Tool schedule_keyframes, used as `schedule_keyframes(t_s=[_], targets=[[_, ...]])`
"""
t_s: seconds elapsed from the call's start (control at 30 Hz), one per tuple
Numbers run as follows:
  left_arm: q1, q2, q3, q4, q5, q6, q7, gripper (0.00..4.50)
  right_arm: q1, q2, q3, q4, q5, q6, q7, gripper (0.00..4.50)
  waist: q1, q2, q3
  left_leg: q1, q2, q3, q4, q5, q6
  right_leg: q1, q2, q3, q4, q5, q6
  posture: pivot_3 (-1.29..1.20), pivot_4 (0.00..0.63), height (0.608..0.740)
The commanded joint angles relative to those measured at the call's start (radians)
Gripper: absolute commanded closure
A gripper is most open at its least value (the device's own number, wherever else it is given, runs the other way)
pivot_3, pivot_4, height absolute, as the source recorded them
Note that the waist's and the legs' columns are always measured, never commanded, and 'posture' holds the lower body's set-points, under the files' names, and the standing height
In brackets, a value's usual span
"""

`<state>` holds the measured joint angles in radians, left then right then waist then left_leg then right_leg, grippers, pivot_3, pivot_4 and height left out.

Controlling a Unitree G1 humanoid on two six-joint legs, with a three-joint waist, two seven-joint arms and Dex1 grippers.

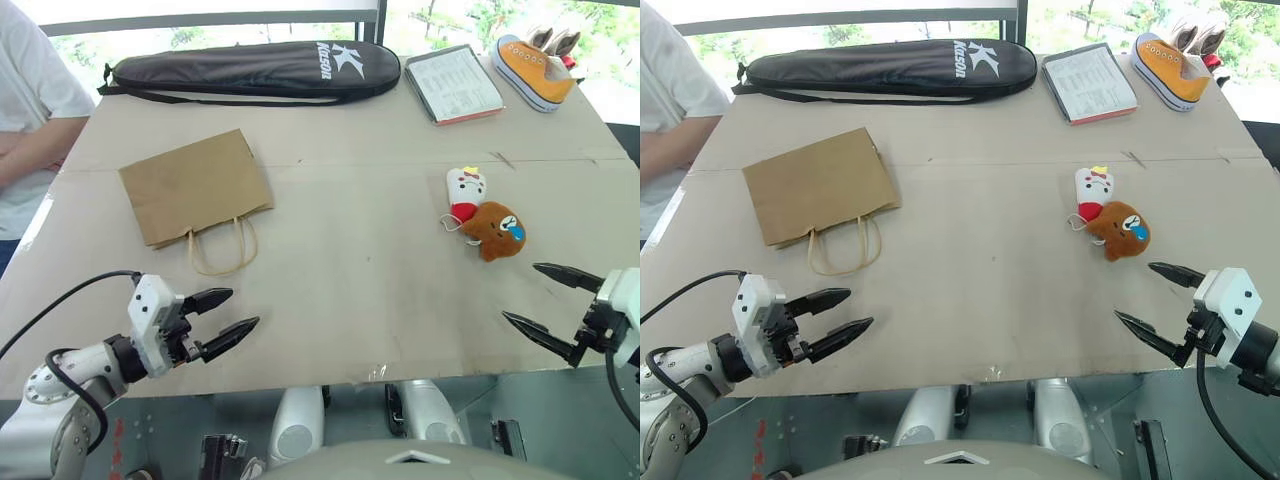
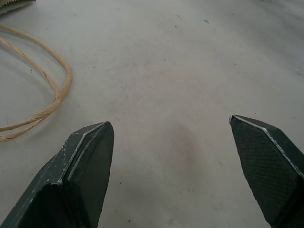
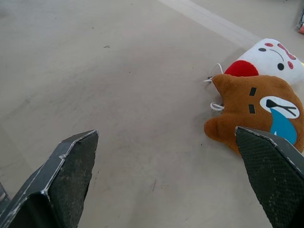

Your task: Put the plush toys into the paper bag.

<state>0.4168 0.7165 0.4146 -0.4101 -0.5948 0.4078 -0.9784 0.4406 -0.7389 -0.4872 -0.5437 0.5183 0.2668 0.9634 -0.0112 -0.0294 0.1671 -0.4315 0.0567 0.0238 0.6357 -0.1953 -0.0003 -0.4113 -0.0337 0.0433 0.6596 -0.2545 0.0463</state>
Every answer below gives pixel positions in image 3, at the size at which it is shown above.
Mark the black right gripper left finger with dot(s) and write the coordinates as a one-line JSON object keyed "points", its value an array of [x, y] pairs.
{"points": [[64, 180]]}

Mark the brown crying plush toy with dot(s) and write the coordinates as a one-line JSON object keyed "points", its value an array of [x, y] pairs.
{"points": [[240, 104]]}

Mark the white and red plush toy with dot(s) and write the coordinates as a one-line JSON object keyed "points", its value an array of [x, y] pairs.
{"points": [[268, 61]]}

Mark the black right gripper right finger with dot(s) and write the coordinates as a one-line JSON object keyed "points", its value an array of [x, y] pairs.
{"points": [[273, 175]]}

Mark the dark object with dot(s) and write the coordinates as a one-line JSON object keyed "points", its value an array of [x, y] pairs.
{"points": [[301, 21]]}

